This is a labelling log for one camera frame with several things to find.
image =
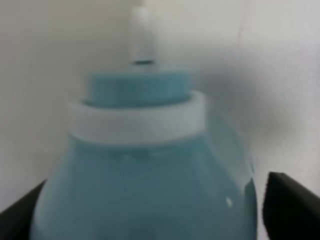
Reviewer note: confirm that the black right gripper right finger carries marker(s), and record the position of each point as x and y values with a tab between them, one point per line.
290	210

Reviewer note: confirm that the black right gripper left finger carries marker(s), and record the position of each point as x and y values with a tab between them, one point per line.
15	221

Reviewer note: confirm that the teal bottle-shaped pencil sharpener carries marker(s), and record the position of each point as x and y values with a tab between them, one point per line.
148	159

